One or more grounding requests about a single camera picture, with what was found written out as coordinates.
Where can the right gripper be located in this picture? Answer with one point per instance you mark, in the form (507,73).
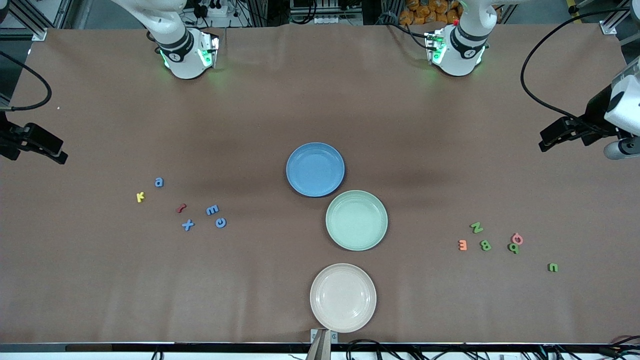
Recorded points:
(6,136)

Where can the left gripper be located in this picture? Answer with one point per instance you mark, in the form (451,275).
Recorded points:
(595,114)

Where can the pink foam letter Q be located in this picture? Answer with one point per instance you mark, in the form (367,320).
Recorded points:
(513,238)

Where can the green foam letter b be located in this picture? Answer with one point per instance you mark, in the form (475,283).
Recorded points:
(482,245)
(511,247)

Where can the green foam letter N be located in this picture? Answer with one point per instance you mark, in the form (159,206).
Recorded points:
(476,228)

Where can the blue foam letter x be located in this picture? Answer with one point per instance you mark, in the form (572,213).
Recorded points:
(188,225)

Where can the blue foam capital E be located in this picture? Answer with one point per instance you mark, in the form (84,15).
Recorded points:
(212,210)

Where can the blue foam lowercase e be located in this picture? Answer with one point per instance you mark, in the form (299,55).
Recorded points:
(217,223)

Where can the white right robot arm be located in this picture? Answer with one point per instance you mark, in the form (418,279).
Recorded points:
(185,65)

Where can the red foam letter r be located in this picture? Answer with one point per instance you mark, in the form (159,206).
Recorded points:
(181,208)

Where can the orange foam letter E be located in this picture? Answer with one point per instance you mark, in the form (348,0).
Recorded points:
(463,245)

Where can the brown table cover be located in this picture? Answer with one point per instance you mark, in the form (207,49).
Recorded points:
(100,300)

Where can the orange packets pile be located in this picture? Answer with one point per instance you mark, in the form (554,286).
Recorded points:
(430,12)

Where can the green round plate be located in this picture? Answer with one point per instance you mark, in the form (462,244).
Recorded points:
(356,220)

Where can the blue round plate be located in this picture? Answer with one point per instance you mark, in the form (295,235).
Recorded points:
(315,170)

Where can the black background equipment rack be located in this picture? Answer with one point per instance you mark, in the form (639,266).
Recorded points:
(325,7)

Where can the beige round plate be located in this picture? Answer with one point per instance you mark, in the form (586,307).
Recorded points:
(343,297)

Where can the grey metal table clamp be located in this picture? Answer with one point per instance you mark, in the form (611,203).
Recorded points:
(320,345)

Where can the silver aluminium frame post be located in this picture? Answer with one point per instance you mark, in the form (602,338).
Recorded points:
(35,27)
(612,22)

